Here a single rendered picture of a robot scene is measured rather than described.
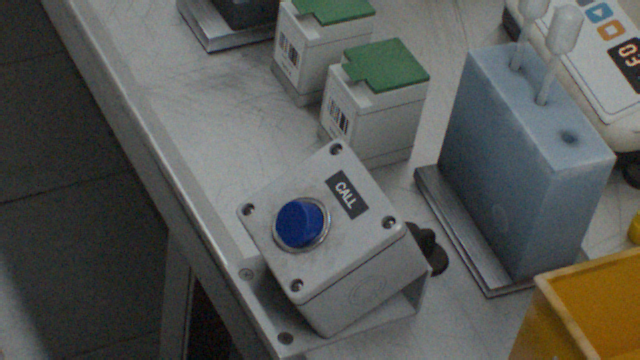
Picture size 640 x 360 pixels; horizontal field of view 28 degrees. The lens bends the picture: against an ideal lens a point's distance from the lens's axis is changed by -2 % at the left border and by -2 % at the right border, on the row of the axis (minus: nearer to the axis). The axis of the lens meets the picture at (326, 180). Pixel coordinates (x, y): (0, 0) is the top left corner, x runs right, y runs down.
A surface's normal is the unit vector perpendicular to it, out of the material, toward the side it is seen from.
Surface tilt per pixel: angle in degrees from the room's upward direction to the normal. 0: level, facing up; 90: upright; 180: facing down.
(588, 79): 25
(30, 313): 0
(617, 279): 90
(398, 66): 0
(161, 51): 0
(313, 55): 90
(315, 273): 30
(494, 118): 90
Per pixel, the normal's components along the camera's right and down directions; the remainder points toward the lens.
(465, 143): -0.91, 0.18
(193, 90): 0.14, -0.70
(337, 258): -0.32, -0.48
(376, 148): 0.47, 0.67
